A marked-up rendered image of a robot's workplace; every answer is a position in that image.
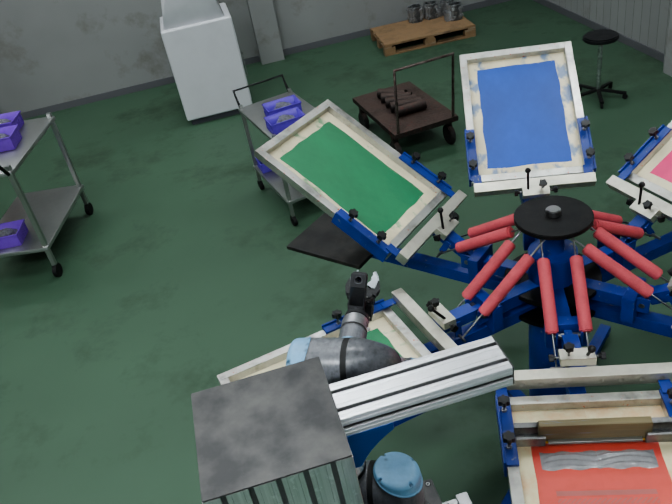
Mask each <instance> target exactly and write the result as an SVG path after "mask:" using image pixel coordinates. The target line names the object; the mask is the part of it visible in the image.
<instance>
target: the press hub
mask: <svg viewBox="0 0 672 504"><path fill-rule="evenodd" d="M593 222H594V213H593V211H592V209H591V208H590V207H589V206H588V205H587V204H585V203H584V202H582V201H580V200H578V199H575V198H572V197H567V196H558V195H551V196H542V197H537V198H533V199H530V200H528V201H526V202H524V203H523V204H521V205H520V206H519V207H518V208H517V209H516V210H515V212H514V224H515V226H516V227H517V228H518V229H519V230H520V231H521V232H522V233H524V234H526V235H528V236H530V237H533V238H537V240H535V241H534V242H532V243H531V244H530V245H529V247H528V252H527V253H524V254H529V255H531V254H532V253H533V252H534V250H535V249H536V248H537V247H538V246H539V244H540V239H542V241H543V240H545V242H544V243H543V244H542V246H543V254H544V258H548V259H550V265H551V273H552V281H553V289H557V288H564V291H565V295H566V299H567V302H568V306H569V309H570V313H571V316H577V311H576V304H575V297H574V289H573V284H572V283H573V282H572V274H571V267H570V260H569V258H571V256H574V248H573V242H572V241H570V240H568V239H570V238H574V237H577V236H579V235H581V234H583V233H585V232H586V231H587V230H589V229H590V227H591V226H592V224H593ZM524 254H522V255H520V256H518V257H516V258H515V259H514V260H513V261H517V262H518V261H519V260H520V259H521V257H522V256H523V255H524ZM532 257H533V258H534V261H535V262H534V263H533V264H532V265H531V267H530V268H529V269H528V273H525V274H524V275H523V276H522V277H521V279H520V280H519V281H518V282H517V283H516V284H515V285H518V284H520V283H522V282H524V281H527V280H529V279H530V280H531V281H532V282H533V283H534V284H536V285H538V286H539V287H537V288H534V289H532V290H530V291H528V292H526V293H523V294H521V295H519V296H518V297H519V300H521V301H523V302H525V303H527V304H530V305H533V306H537V308H535V309H532V310H530V311H528V312H526V313H524V314H522V315H520V316H519V319H520V320H521V321H523V322H525V323H527V324H529V370H532V369H550V367H555V360H554V362H549V360H548V355H551V354H553V356H554V352H553V348H546V346H545V342H544V317H543V309H542V300H541V292H540V284H539V275H538V267H537V260H538V259H540V258H542V255H541V246H540V248H539V249H538V250H537V251H536V252H535V254H534V255H533V256H532ZM584 270H585V278H589V279H593V280H597V281H601V282H602V273H601V270H600V268H599V267H598V266H597V264H596V263H595V262H592V263H589V264H587V265H585V266H584ZM587 292H588V299H589V300H590V299H591V298H592V297H594V296H595V295H596V293H597V291H596V290H593V289H589V288H587ZM566 394H567V393H566V389H565V387H563V388H542V389H529V396H544V395H566Z"/></svg>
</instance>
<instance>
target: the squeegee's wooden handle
mask: <svg viewBox="0 0 672 504"><path fill-rule="evenodd" d="M652 429H653V421H652V418H651V416H641V417H616V418H591V419H566V420H541V421H538V436H546V441H548V440H551V439H579V438H607V437H635V436H642V438H646V432H652Z"/></svg>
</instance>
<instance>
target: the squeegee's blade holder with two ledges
mask: <svg viewBox="0 0 672 504"><path fill-rule="evenodd" d="M637 441H643V438H642V436H635V437H607V438H579V439H551V440H548V444H549V445H551V444H580V443H609V442H637Z"/></svg>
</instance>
